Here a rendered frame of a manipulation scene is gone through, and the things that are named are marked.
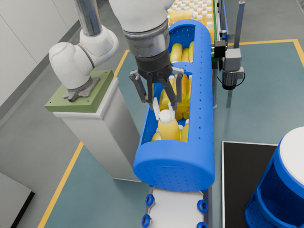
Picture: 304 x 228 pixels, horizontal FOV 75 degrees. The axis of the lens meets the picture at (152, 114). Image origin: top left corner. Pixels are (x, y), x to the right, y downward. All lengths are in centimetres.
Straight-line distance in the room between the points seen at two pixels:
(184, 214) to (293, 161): 44
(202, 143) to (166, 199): 32
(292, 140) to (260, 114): 145
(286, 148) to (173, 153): 46
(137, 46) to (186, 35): 91
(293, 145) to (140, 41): 70
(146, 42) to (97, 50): 78
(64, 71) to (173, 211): 84
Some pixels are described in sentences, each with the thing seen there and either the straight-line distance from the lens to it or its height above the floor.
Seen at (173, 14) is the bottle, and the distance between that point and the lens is 159.
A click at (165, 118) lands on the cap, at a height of 131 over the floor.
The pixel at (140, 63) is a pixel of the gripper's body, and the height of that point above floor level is 152.
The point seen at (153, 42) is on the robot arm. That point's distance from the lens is 39.
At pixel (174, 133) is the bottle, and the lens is 63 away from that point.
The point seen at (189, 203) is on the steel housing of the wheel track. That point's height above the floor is 93.
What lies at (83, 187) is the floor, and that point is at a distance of 217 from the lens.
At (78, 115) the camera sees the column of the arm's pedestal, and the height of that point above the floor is 99.
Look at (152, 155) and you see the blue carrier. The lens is 62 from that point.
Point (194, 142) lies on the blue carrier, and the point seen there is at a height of 121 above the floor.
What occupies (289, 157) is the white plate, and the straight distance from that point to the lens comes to 88.
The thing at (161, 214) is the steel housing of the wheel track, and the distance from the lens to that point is 87.
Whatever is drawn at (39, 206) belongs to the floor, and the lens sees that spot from 236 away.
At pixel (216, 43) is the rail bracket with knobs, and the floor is 100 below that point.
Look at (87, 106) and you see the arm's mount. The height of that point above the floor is 106.
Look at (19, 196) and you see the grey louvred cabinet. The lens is 228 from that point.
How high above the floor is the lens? 176
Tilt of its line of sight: 48 degrees down
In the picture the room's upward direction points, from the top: 17 degrees counter-clockwise
